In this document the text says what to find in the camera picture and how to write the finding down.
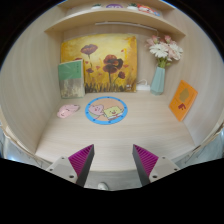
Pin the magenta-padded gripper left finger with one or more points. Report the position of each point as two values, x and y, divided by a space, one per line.
74 164

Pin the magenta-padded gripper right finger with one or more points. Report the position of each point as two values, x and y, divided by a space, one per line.
150 165

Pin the pink computer mouse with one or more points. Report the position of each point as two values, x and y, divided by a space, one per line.
68 111

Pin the round blue cartoon mouse pad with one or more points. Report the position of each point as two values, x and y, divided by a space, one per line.
106 110

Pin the orange book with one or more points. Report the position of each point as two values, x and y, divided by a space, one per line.
182 100

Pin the white power adapter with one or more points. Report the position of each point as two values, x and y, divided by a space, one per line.
143 87

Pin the pale green vase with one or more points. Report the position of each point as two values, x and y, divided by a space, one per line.
158 81

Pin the green book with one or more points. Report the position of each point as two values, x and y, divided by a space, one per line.
70 78

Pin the yellow poppy flower painting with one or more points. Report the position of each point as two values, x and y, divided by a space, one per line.
106 53

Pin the pink and white flower bouquet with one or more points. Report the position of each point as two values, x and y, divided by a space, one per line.
162 50

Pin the white light bar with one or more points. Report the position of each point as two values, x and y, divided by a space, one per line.
126 26

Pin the wooden shelf board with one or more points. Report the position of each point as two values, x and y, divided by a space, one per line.
113 16

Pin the orange plush toy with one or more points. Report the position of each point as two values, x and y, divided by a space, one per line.
148 9

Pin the small potted plant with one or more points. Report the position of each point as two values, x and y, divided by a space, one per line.
132 6
96 6

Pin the purple round sign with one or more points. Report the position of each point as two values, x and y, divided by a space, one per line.
114 6

